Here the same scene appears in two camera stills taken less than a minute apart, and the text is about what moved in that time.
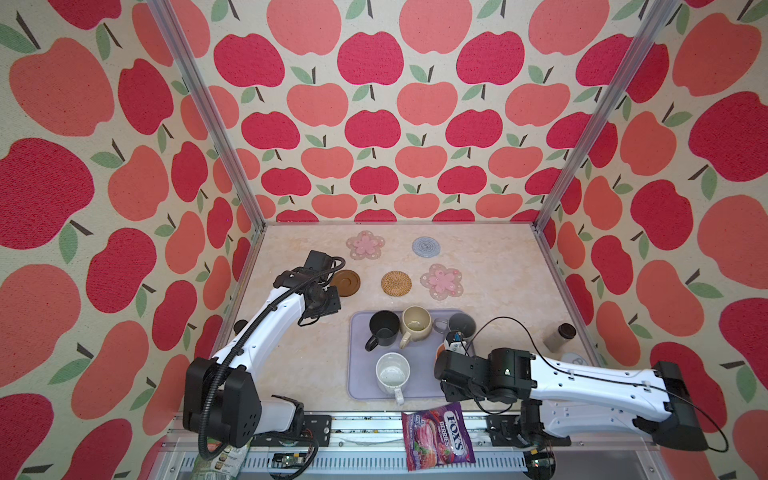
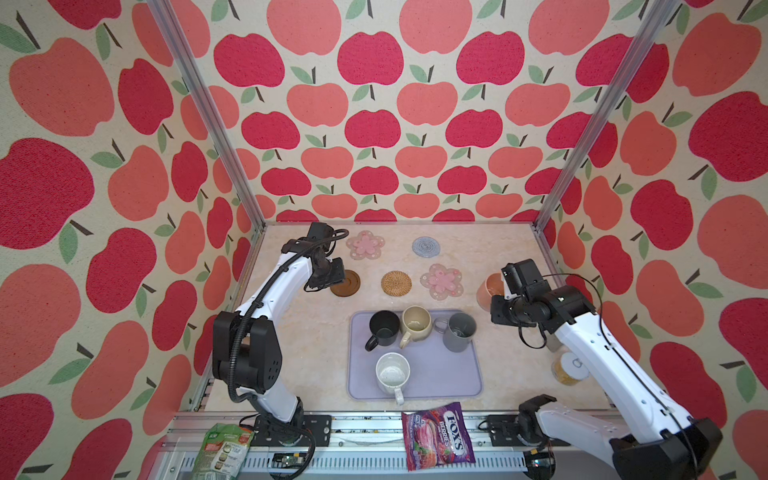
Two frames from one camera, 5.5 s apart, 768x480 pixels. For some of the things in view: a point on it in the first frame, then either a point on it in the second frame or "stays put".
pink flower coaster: (442, 282) stays put
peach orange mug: (440, 349) → (492, 286)
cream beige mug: (416, 324) stays put
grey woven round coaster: (426, 246) stays put
